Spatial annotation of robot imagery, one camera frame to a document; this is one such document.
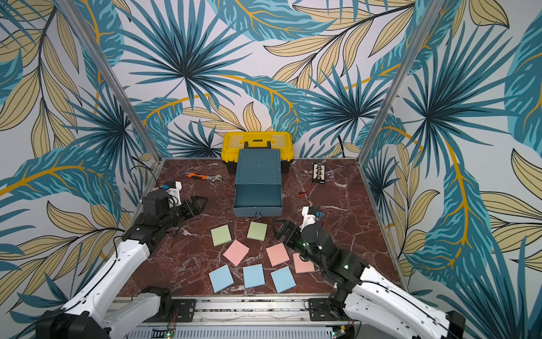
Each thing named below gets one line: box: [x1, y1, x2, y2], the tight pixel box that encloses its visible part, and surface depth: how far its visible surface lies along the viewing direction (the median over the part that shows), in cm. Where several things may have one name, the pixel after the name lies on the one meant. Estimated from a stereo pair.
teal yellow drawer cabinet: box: [232, 149, 283, 217], surface depth 87 cm
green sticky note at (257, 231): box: [247, 221, 268, 242], surface depth 95 cm
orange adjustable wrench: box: [184, 172, 224, 183], surface depth 112 cm
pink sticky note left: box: [223, 239, 251, 267], surface depth 88 cm
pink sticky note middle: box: [265, 242, 291, 267], surface depth 88 cm
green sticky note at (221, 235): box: [210, 224, 233, 248], surface depth 92 cm
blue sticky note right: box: [270, 265, 297, 294], surface depth 82 cm
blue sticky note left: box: [208, 264, 235, 294], surface depth 82 cm
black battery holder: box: [311, 161, 326, 184], surface depth 115 cm
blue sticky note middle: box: [242, 263, 266, 289], surface depth 83 cm
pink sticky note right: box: [292, 252, 316, 274], surface depth 85 cm
